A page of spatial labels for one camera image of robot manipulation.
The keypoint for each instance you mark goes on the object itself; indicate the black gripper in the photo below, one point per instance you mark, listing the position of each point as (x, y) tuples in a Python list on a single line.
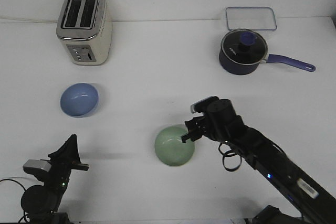
[(64, 160), (210, 126)]

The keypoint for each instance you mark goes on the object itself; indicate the green bowl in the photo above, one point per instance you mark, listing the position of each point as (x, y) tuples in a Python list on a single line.
[(169, 147)]

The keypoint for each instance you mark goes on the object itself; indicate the blue bowl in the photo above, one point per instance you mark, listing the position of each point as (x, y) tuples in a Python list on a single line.
[(79, 100)]

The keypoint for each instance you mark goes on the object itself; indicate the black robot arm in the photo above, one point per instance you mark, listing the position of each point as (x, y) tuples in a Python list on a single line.
[(41, 202), (263, 155)]

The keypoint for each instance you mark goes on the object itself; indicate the dark blue saucepan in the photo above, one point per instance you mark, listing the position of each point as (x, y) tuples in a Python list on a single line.
[(269, 58)]

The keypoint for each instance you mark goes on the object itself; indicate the glass pot lid blue knob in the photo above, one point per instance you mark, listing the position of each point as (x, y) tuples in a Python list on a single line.
[(244, 47)]

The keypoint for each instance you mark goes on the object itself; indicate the cream two-slot toaster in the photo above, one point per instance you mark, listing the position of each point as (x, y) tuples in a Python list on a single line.
[(84, 28)]

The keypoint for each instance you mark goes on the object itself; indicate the clear blue-rimmed container lid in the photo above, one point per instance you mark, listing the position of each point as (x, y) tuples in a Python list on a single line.
[(253, 18)]

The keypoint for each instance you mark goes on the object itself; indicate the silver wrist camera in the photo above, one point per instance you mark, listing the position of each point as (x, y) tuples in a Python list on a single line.
[(200, 106), (33, 166)]

